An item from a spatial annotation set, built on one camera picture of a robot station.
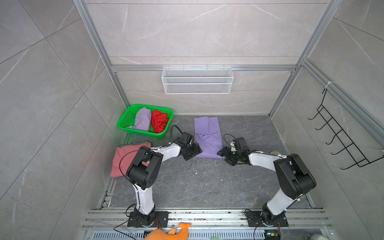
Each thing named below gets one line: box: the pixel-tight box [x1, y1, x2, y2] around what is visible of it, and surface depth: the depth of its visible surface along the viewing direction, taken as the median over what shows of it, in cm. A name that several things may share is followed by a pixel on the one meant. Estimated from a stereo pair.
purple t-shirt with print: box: [194, 116, 225, 159], surface depth 106 cm
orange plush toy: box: [144, 223, 192, 240], surface depth 67 cm
